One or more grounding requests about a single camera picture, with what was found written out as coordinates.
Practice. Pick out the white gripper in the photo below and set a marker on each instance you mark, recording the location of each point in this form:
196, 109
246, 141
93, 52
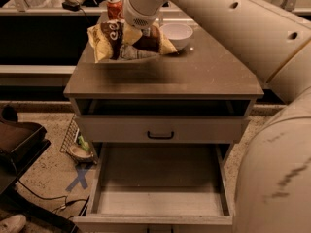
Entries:
138, 16

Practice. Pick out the brown yellow chip bag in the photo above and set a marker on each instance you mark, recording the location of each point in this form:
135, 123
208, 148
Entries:
106, 40

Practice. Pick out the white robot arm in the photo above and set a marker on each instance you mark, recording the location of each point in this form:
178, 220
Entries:
273, 189

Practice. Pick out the white bowl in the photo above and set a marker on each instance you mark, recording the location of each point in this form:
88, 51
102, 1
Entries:
177, 33

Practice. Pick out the small bowl on floor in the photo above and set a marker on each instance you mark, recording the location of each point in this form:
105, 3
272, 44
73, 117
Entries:
80, 155

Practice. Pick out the orange soda can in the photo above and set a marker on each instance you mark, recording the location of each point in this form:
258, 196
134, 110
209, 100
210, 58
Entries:
114, 9

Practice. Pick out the black power adapter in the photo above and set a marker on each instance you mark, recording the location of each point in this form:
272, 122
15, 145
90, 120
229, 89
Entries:
71, 6

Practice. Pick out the grey drawer cabinet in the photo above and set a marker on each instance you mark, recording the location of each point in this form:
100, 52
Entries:
203, 80

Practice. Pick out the closed middle drawer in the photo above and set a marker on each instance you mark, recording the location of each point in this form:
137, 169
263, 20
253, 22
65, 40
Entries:
129, 129

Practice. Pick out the green toy on floor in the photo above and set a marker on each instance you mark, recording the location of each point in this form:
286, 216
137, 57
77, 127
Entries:
83, 144

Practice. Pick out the blue tape cross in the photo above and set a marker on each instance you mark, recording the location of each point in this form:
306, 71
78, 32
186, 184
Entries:
81, 170

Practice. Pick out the open bottom drawer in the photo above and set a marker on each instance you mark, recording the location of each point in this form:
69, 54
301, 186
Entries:
172, 188

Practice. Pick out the white shoe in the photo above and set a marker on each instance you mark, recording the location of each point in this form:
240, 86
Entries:
13, 224

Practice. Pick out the black drawer handle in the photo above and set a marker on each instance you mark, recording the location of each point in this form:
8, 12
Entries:
152, 136

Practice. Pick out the wire rack on floor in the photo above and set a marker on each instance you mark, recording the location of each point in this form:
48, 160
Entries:
70, 136

